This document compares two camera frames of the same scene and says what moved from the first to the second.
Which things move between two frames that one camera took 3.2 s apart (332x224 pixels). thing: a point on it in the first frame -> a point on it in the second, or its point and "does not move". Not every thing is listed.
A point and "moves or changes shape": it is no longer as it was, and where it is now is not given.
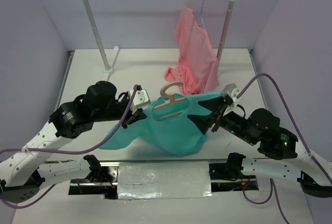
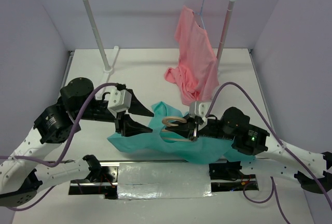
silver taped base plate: x=163 y=181 does not move
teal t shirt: x=167 y=129 moves or changes shape
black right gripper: x=212 y=105 -> x=184 y=129
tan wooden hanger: x=171 y=95 -> x=165 y=120
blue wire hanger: x=201 y=9 does not move
